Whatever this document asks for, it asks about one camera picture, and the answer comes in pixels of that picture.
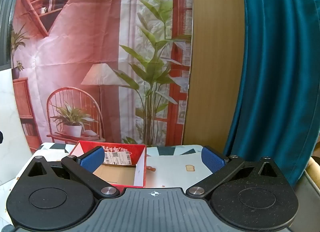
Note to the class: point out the dark window frame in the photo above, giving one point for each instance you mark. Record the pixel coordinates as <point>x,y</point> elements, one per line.
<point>7,22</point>

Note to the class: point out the white board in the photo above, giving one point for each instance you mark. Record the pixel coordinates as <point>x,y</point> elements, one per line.
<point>10,122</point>

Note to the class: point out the printed room scene backdrop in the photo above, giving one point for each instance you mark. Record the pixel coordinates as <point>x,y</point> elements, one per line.
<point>75,34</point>

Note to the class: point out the teal curtain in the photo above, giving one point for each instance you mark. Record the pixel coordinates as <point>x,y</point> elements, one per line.
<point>275,72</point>

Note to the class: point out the wooden panel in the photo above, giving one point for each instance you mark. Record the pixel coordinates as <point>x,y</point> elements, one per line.
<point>215,72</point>

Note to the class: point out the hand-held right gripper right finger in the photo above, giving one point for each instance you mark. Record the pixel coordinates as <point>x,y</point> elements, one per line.
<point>212,159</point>

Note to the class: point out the food print table mat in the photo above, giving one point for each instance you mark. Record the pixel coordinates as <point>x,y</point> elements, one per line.
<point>175,174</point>

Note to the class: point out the red cardboard box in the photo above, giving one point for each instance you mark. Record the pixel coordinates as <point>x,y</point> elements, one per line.
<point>138,154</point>

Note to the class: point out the geometric patterned tablecloth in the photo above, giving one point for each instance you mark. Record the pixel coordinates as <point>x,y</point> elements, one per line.
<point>172,150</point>

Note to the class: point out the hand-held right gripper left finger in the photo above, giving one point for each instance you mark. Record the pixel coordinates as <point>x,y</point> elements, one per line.
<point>93,159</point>

